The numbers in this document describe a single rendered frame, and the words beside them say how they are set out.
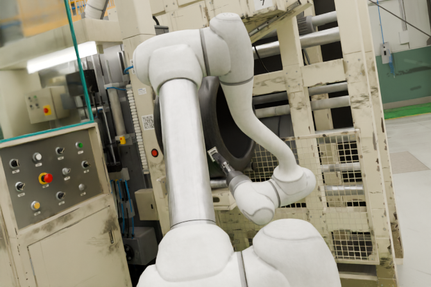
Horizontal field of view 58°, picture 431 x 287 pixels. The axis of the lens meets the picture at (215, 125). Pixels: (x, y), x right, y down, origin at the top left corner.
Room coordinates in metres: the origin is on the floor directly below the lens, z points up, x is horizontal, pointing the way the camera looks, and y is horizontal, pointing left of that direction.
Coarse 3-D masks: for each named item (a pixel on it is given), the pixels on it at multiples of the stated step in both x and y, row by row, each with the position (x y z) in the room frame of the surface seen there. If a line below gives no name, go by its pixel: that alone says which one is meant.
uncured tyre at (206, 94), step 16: (208, 80) 1.68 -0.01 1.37; (208, 96) 1.64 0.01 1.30; (224, 96) 2.13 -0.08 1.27; (208, 112) 1.62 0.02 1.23; (224, 112) 2.16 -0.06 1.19; (160, 128) 1.68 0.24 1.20; (208, 128) 1.61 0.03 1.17; (224, 128) 2.15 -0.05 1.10; (160, 144) 1.71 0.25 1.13; (208, 144) 1.61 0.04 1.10; (224, 144) 2.11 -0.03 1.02; (240, 144) 2.06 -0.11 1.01; (208, 160) 1.64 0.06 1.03; (240, 160) 1.78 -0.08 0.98; (224, 176) 1.74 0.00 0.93
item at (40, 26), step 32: (0, 0) 1.67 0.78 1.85; (32, 0) 1.81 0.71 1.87; (64, 0) 1.97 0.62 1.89; (0, 32) 1.64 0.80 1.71; (32, 32) 1.77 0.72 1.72; (64, 32) 1.93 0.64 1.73; (0, 64) 1.61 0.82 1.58; (32, 64) 1.74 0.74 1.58; (64, 64) 1.89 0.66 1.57; (0, 96) 1.58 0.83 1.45; (32, 96) 1.71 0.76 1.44; (64, 96) 1.86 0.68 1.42; (0, 128) 1.55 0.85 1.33; (32, 128) 1.68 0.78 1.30; (64, 128) 1.81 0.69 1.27
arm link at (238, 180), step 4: (236, 176) 1.40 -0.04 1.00; (240, 176) 1.39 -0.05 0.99; (244, 176) 1.40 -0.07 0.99; (232, 180) 1.39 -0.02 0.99; (236, 180) 1.38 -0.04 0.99; (240, 180) 1.37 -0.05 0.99; (244, 180) 1.37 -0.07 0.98; (248, 180) 1.37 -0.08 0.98; (232, 184) 1.38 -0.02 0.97; (236, 184) 1.36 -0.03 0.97; (232, 188) 1.37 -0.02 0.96; (232, 192) 1.37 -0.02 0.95
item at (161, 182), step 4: (164, 176) 1.88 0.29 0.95; (156, 180) 1.84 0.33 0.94; (160, 180) 1.83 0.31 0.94; (164, 180) 1.86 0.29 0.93; (156, 184) 1.84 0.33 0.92; (160, 184) 1.83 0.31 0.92; (164, 184) 1.85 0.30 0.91; (160, 188) 1.83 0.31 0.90; (164, 188) 1.85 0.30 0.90; (160, 192) 1.83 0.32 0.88; (164, 192) 1.84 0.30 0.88; (160, 196) 1.83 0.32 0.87; (164, 196) 1.83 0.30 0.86
